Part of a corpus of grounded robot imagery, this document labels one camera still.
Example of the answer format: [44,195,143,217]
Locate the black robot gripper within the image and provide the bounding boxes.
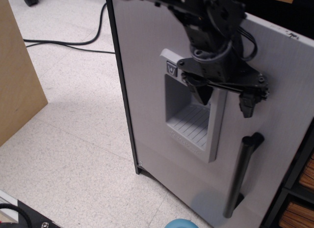
[177,47,269,118]

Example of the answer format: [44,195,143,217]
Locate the grey toy fridge door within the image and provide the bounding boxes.
[108,0,314,228]

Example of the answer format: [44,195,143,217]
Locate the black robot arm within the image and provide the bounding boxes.
[146,0,269,118]

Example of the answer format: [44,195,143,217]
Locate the grey ice dispenser panel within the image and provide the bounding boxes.
[160,49,227,163]

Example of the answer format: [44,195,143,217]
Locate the teal round object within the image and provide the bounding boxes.
[165,219,198,228]

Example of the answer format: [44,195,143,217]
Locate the woven wicker baskets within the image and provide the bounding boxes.
[279,153,314,228]

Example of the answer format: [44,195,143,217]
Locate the tan wooden board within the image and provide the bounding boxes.
[0,0,48,144]

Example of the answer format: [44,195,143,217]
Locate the black door handle bar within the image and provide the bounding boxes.
[223,132,264,219]

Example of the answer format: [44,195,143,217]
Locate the thick black floor cable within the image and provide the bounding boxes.
[23,3,108,46]

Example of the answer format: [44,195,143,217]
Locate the thin black floor cable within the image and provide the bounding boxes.
[25,42,116,54]

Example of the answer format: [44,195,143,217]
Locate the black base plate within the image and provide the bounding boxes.
[17,200,60,228]

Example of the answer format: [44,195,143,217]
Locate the black braided cable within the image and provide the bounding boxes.
[0,202,34,228]

